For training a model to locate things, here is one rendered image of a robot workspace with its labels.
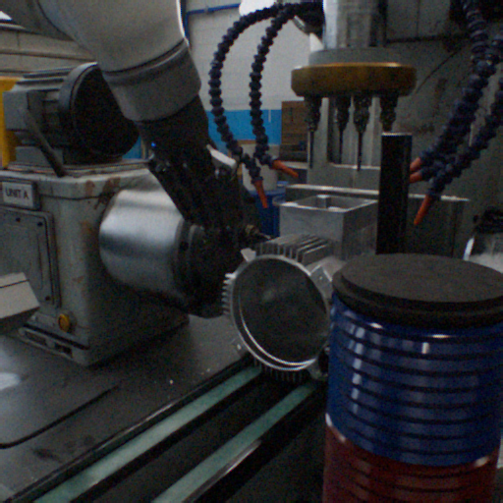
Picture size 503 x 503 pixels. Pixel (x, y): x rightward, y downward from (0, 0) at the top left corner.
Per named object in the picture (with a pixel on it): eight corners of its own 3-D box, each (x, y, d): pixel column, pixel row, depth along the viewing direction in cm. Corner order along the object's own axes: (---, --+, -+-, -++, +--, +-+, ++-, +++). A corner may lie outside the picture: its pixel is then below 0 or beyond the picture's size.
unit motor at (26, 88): (67, 245, 136) (52, 73, 126) (159, 265, 118) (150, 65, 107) (-31, 267, 116) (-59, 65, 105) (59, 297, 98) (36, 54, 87)
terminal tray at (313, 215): (317, 238, 87) (318, 194, 85) (379, 248, 81) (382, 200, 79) (277, 252, 78) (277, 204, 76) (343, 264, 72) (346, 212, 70)
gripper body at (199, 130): (214, 84, 56) (241, 158, 61) (156, 86, 60) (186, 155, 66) (173, 122, 52) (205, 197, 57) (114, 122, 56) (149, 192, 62)
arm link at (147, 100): (139, 35, 58) (160, 85, 61) (82, 76, 53) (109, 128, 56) (202, 27, 53) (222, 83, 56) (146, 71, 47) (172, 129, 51)
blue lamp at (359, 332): (366, 363, 23) (372, 263, 22) (517, 405, 20) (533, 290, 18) (295, 427, 18) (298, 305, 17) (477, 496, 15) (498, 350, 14)
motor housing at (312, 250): (294, 320, 93) (296, 213, 88) (398, 347, 82) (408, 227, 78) (221, 362, 78) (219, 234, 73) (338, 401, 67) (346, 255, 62)
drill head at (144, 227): (147, 270, 125) (142, 162, 118) (280, 302, 104) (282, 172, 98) (56, 300, 105) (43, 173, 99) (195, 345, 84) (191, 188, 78)
